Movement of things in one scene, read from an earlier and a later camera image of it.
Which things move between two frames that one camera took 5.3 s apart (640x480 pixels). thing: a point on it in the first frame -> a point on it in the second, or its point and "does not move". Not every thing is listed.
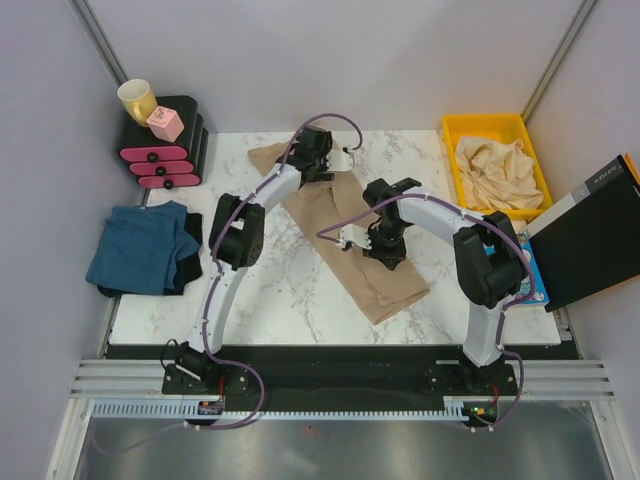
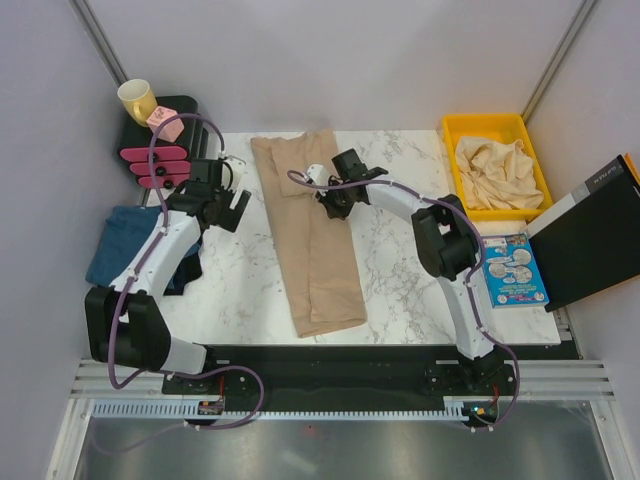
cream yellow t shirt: (496, 176) does not move
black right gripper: (389, 258) -> (333, 211)
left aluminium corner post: (100, 40) does not move
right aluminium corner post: (588, 4) does not move
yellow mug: (137, 97) does not move
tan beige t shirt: (324, 204) -> (310, 242)
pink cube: (165, 123) does not move
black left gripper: (322, 174) -> (229, 218)
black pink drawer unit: (157, 162) does not move
